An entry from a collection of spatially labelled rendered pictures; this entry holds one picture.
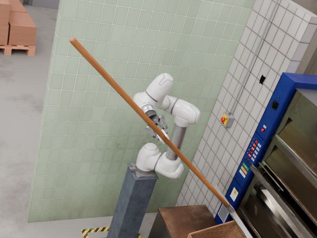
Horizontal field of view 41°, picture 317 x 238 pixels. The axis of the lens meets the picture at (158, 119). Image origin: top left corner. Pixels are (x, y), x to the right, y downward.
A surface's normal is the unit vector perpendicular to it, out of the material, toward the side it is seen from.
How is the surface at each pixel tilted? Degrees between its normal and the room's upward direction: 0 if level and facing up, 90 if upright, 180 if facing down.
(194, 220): 0
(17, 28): 90
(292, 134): 70
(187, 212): 0
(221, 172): 90
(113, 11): 90
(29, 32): 90
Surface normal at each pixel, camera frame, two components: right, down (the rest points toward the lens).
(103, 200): 0.36, 0.56
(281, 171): -0.75, -0.31
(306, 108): -0.90, -0.03
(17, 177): 0.27, -0.83
